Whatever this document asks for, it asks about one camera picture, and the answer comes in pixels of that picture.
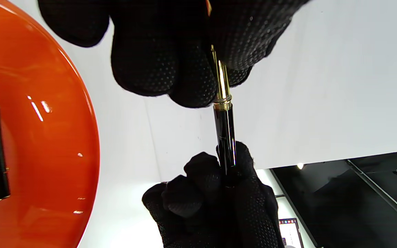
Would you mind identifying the person's left hand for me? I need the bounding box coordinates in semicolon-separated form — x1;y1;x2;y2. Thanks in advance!
37;0;311;109

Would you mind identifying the person's right hand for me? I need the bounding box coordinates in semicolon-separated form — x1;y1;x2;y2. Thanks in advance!
142;141;285;248

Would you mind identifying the white partition board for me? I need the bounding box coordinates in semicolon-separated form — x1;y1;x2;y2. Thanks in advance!
145;0;397;183

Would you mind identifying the computer monitor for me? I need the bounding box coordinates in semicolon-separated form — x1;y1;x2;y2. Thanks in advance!
278;218;304;248

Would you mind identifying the orange plastic bowl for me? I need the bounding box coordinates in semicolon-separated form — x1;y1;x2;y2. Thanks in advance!
0;0;101;248

